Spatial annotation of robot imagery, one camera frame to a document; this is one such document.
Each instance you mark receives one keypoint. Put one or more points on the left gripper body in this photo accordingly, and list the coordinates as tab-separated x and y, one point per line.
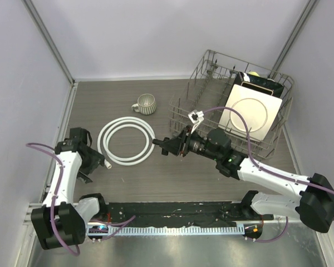
91	161

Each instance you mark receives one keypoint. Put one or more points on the black square plate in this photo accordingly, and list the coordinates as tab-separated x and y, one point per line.
259	84

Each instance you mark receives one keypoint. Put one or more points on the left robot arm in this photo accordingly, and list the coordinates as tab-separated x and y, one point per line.
59	223

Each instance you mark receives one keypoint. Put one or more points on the striped ceramic mug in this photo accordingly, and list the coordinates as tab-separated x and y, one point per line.
146	104

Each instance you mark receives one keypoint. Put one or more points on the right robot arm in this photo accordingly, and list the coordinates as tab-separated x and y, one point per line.
309	199

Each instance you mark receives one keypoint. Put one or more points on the white slotted cable duct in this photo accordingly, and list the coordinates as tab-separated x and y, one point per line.
151	231

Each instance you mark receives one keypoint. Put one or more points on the white square plate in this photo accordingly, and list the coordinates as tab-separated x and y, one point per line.
258	110

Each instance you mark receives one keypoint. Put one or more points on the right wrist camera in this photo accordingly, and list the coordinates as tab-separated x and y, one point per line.
196	117

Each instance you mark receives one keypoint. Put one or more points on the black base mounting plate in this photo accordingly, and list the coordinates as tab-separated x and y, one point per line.
178	214

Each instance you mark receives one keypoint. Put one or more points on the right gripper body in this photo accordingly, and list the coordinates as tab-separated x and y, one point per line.
190	142

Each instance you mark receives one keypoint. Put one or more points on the grey wire dish rack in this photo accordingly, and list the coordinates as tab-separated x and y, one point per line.
208	90

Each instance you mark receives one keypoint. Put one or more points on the yellow-green cup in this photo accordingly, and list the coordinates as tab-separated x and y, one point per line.
253	73

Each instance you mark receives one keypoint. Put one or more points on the black T-shaped hose connector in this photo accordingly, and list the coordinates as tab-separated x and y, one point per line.
163	144

